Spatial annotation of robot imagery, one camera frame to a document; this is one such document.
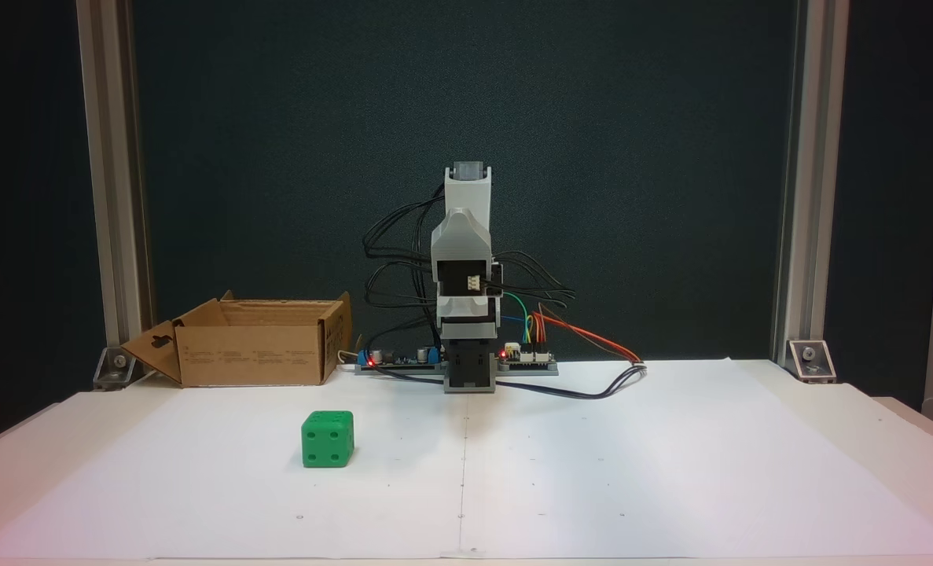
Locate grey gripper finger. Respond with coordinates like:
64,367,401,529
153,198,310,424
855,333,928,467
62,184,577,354
441,320,500,340

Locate green dice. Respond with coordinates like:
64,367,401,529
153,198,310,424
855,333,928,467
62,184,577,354
301,410,354,469

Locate blue circuit board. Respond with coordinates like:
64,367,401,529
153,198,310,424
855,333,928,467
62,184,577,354
356,344,445,370

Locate open cardboard box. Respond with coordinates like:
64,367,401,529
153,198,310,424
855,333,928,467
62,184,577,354
120,291,354,388

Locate green wire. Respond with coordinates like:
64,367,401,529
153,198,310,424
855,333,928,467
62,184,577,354
501,292,531,347

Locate black wrist cable bundle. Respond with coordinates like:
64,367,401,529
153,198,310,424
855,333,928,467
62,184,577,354
491,250,577,311

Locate black elbow cable bundle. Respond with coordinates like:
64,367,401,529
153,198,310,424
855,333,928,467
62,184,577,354
362,185,447,351

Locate orange wire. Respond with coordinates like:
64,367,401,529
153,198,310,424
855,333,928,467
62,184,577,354
537,311,641,364

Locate red wire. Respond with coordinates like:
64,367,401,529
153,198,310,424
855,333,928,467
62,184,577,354
533,311,641,364

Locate black cable with white connector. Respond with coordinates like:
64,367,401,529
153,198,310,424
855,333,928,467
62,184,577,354
388,363,648,400

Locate metal corner bracket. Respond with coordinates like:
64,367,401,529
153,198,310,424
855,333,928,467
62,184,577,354
786,340,836,384
93,346,135,391

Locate aluminium frame post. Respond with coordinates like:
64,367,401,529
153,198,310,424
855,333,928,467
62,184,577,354
771,0,850,362
75,0,155,370

